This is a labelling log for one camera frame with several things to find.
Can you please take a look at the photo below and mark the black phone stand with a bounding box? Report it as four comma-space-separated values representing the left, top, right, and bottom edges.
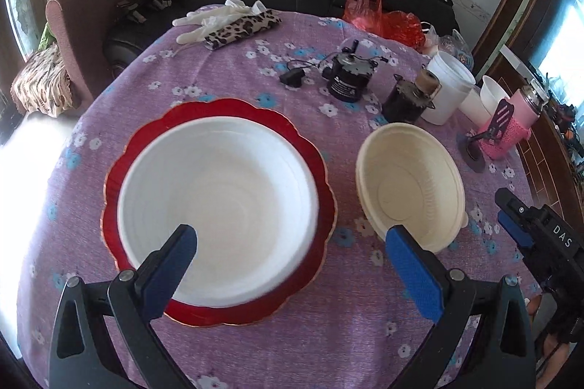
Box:
457, 98, 516, 174

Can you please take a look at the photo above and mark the white paper cup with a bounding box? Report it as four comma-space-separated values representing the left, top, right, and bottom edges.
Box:
458, 88, 491, 126

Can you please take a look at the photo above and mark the leopard print pouch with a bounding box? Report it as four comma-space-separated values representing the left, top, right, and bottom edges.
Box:
204, 8, 282, 51

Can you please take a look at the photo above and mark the window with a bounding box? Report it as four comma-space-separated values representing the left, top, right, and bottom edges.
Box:
534, 0, 584, 98

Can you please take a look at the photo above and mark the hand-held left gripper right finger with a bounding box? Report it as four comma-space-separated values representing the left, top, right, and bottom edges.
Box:
385, 225, 535, 389

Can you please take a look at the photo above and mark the white rubber glove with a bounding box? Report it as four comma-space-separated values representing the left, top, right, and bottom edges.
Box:
172, 0, 270, 29
177, 17, 220, 45

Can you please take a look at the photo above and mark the black cylindrical motor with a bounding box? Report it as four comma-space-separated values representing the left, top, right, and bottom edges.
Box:
323, 42, 379, 102

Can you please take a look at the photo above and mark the white plastic jar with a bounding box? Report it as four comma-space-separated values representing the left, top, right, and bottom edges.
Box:
420, 51, 476, 126

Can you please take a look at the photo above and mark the brown wooden sideboard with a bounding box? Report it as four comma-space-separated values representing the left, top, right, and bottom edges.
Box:
515, 65, 584, 216

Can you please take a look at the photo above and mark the dark jar with wooden cap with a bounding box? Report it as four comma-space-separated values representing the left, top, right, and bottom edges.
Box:
382, 69, 442, 125

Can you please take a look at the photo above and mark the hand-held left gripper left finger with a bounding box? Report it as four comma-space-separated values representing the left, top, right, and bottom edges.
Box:
48, 224, 198, 389

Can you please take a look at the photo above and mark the cream bowl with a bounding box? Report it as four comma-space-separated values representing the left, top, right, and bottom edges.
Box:
356, 123, 470, 254

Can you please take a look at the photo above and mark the red plastic bag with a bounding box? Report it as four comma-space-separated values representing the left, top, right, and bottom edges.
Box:
343, 0, 425, 47

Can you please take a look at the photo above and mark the black power adapter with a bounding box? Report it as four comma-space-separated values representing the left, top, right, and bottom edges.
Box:
280, 69, 306, 89

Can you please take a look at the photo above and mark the person's right forearm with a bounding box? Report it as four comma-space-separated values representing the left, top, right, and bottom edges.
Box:
534, 339, 576, 389

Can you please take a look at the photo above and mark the large white bowl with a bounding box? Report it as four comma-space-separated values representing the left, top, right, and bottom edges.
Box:
117, 116, 319, 308

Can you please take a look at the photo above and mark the maroon armchair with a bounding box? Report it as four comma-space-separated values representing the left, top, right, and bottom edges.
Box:
46, 0, 178, 111

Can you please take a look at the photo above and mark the clear plastic bag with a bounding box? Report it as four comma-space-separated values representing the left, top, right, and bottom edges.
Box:
420, 22, 473, 66

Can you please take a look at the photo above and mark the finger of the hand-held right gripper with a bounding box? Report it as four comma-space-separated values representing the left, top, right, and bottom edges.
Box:
495, 187, 534, 248

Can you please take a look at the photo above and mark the pink thermos with knitted sleeve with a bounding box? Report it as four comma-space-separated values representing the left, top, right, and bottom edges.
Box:
479, 81, 550, 161

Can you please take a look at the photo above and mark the small white bowl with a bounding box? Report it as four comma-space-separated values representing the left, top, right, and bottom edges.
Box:
481, 75, 514, 116

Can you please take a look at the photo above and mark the purple floral tablecloth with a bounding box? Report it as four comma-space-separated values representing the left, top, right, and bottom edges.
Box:
16, 8, 543, 389

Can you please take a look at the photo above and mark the red scalloped plate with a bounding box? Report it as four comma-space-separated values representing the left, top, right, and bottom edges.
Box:
100, 98, 338, 328

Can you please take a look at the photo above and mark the tiger print blanket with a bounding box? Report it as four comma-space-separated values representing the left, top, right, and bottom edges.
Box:
11, 45, 76, 118

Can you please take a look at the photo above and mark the wooden glass door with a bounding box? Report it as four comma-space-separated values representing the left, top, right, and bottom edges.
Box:
4, 0, 46, 61

